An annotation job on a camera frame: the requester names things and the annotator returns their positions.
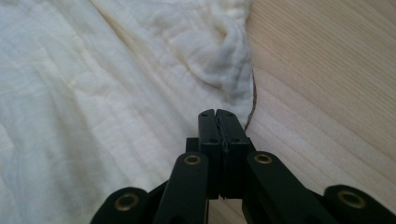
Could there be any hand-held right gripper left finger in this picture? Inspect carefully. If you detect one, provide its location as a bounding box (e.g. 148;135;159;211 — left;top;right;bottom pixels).
186;108;225;200

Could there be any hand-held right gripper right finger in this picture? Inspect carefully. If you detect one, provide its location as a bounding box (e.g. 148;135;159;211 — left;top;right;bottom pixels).
215;108;254;200

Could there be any white cloth with brown trim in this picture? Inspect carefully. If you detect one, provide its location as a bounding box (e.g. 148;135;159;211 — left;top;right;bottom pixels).
0;0;259;224

